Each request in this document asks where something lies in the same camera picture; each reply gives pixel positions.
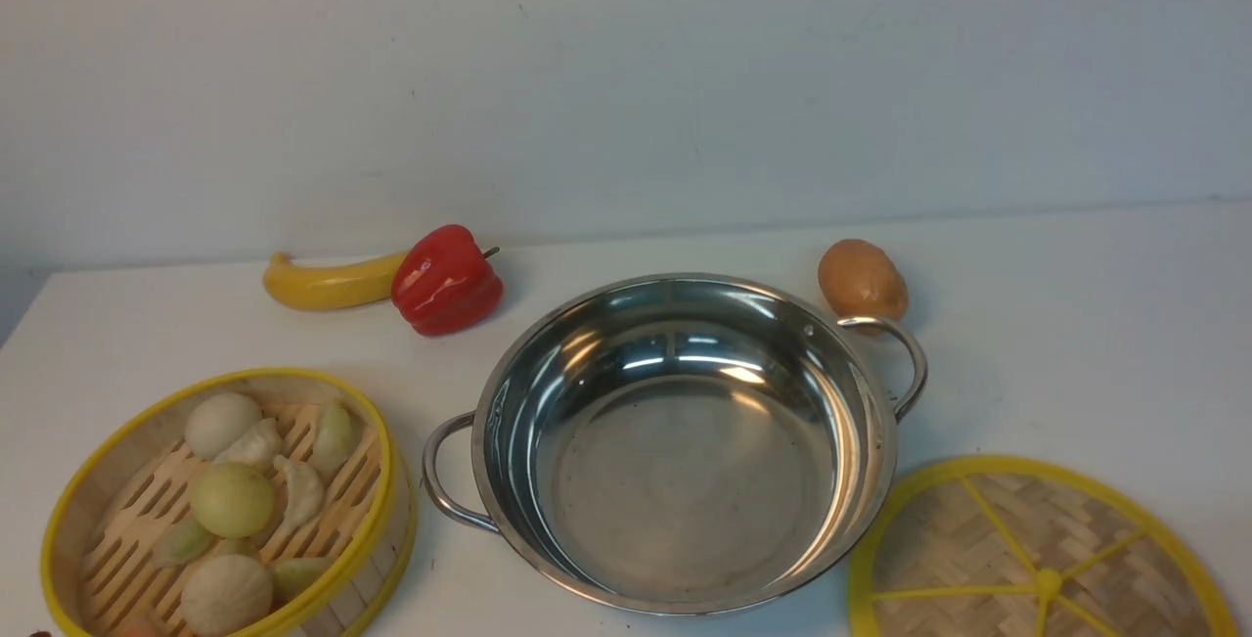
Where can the yellow banana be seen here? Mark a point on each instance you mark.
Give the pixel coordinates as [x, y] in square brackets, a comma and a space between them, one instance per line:
[329, 288]

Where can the red bell pepper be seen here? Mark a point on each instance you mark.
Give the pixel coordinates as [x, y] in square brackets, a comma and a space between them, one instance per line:
[446, 283]

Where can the brown potato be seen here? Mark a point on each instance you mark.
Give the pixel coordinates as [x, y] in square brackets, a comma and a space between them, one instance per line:
[859, 279]

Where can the stainless steel pot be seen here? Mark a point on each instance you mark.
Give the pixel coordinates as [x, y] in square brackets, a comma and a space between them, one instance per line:
[682, 444]

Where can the white pleated dumpling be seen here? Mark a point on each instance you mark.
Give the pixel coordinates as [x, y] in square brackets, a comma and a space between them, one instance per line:
[256, 448]

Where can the woven bamboo steamer lid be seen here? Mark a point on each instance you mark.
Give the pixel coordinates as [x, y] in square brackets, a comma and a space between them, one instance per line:
[1008, 546]

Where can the white crescent dumpling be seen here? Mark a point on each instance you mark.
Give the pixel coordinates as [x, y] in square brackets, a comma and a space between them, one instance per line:
[305, 492]

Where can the white round bun front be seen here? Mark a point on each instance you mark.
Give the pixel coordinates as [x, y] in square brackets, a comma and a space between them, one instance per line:
[226, 594]

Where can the green dumpling left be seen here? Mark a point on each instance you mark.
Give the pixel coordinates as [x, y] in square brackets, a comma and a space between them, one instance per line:
[184, 542]

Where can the green dumpling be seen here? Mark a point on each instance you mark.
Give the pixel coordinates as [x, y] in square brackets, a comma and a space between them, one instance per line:
[295, 575]
[184, 542]
[336, 438]

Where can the green dumpling right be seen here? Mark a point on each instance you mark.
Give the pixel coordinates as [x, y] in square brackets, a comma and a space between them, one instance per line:
[336, 438]

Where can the green dumpling front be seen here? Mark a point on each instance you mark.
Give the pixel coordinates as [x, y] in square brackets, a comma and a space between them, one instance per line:
[295, 575]

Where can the white round bun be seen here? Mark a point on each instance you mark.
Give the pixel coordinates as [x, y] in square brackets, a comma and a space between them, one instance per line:
[226, 594]
[218, 422]

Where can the bamboo steamer basket yellow rim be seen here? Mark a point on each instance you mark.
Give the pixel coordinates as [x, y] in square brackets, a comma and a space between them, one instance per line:
[96, 562]

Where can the pale green round bun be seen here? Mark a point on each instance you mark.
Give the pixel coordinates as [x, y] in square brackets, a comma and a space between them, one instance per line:
[232, 500]

